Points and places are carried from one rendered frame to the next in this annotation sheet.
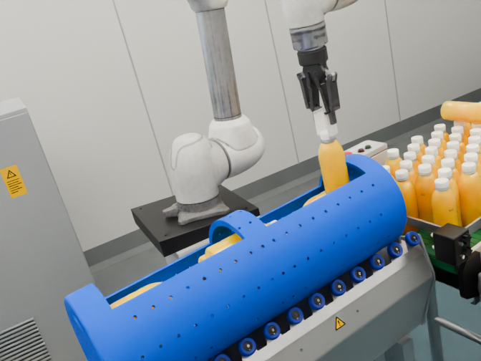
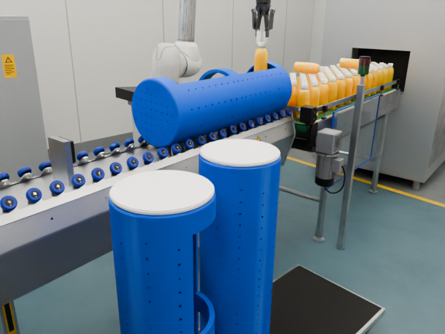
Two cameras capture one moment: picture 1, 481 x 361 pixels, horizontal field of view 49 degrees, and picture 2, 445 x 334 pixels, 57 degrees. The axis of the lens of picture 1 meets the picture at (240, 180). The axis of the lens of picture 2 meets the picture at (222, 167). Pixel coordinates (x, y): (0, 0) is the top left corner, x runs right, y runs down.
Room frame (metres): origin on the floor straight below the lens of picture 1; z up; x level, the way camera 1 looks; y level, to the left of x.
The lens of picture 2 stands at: (-0.63, 0.79, 1.48)
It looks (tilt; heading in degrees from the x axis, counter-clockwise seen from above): 20 degrees down; 337
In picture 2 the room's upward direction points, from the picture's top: 1 degrees clockwise
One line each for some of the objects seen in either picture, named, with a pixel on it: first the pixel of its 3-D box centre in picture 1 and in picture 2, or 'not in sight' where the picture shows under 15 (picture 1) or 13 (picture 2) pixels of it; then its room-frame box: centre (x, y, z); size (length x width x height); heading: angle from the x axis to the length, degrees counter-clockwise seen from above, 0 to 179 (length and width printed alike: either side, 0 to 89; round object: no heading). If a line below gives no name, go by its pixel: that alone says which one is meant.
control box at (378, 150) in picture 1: (359, 163); not in sight; (1.78, -0.43, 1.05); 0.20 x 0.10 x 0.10; 119
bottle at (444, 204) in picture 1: (444, 214); (303, 103); (1.37, -0.56, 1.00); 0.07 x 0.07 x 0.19
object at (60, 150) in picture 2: not in sight; (63, 160); (0.79, 0.78, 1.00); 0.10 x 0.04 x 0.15; 29
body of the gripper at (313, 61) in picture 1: (314, 65); (263, 4); (1.34, -0.25, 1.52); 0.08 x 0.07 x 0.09; 29
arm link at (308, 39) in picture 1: (308, 36); not in sight; (1.34, -0.25, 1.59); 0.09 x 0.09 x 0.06
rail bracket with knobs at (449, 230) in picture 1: (451, 246); (307, 115); (1.27, -0.53, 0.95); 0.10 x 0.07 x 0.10; 29
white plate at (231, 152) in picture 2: not in sight; (240, 152); (0.59, 0.21, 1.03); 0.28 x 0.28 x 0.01
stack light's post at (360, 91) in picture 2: not in sight; (349, 171); (1.29, -0.90, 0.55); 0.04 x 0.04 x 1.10; 29
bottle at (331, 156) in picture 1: (333, 169); (260, 63); (1.34, -0.26, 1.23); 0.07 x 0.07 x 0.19
